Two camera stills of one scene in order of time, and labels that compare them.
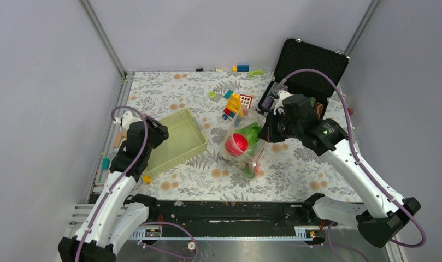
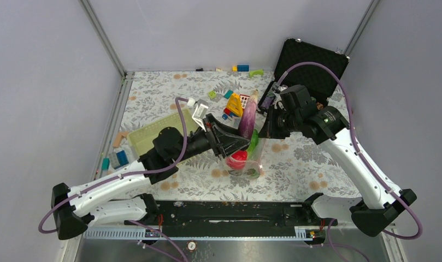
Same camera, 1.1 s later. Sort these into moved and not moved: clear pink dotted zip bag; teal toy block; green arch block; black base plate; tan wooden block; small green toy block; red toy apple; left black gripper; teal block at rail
Moved: clear pink dotted zip bag; red toy apple; left black gripper
Not moved: green arch block; tan wooden block; small green toy block; teal toy block; black base plate; teal block at rail
